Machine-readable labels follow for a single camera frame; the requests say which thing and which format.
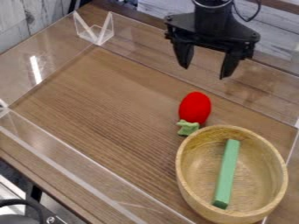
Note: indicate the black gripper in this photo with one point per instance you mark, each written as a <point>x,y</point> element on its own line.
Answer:
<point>212,27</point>

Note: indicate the black metal table frame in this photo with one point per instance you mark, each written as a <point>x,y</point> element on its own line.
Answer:
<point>32,205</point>

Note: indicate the long green block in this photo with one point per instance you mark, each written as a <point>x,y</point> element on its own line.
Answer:
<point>226,174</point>

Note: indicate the red plush strawberry toy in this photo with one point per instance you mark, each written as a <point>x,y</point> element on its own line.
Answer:
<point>194,112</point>

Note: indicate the brown wooden bowl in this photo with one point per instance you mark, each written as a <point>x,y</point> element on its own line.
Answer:
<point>261,178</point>

